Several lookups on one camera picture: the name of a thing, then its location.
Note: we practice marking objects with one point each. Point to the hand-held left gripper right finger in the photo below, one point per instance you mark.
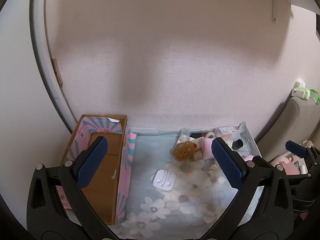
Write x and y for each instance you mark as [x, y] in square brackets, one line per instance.
[226, 165]

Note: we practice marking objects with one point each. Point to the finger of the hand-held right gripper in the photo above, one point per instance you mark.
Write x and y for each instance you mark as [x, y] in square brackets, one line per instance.
[296, 148]

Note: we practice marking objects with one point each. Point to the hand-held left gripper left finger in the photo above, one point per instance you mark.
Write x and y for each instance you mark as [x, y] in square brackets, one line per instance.
[92, 162]

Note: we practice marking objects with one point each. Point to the pink patterned cardboard box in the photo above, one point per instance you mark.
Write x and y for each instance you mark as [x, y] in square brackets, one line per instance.
[107, 160]

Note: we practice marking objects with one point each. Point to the wooden cylinder block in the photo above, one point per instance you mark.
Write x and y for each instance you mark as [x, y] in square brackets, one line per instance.
[197, 155]

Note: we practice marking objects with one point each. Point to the clear plastic packet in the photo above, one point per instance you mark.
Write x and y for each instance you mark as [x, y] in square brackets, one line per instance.
[228, 130]

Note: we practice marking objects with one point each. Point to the brown lion plush toy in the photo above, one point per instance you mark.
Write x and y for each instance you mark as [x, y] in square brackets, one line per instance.
[184, 150]

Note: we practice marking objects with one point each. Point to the white earphone case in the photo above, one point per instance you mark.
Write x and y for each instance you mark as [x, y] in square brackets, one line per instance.
[163, 180]

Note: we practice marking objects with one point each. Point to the small black bottle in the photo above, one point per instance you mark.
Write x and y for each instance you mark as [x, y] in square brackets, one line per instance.
[237, 144]

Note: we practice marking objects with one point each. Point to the beige chair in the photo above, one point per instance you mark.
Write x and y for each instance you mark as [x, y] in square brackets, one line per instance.
[287, 125]

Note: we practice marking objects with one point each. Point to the pink plush toy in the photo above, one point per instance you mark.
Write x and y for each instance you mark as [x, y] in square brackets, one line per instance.
[206, 148]

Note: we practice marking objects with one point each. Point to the white tape roll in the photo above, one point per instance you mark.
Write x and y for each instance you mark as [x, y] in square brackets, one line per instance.
[209, 135]

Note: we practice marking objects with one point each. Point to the green and white packet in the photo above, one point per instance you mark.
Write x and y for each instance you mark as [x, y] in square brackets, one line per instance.
[303, 92]

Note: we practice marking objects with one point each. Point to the tray with floral cloth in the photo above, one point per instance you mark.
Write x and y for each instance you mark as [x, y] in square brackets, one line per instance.
[150, 160]

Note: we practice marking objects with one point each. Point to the white plastic tray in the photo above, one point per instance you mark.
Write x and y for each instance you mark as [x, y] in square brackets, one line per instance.
[142, 130]

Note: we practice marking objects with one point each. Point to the grey door frame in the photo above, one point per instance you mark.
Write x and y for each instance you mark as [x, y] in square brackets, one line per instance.
[42, 55]

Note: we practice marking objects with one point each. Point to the white shelf bracket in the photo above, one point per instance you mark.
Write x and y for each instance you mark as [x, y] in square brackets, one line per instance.
[276, 2]

